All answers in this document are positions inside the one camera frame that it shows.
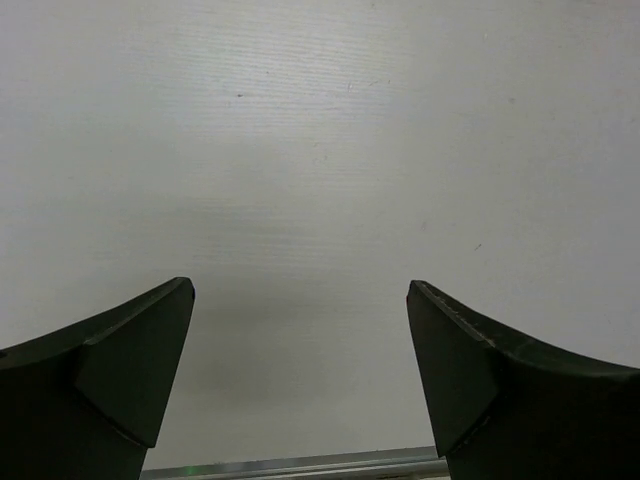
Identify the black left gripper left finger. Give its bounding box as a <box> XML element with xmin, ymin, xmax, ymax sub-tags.
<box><xmin>1</xmin><ymin>277</ymin><xmax>194</xmax><ymax>479</ymax></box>

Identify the aluminium table edge rail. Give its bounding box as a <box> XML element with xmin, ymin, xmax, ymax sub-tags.
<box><xmin>140</xmin><ymin>446</ymin><xmax>449</xmax><ymax>480</ymax></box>

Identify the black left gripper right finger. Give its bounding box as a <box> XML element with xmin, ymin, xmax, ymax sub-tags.
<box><xmin>406</xmin><ymin>280</ymin><xmax>639</xmax><ymax>479</ymax></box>

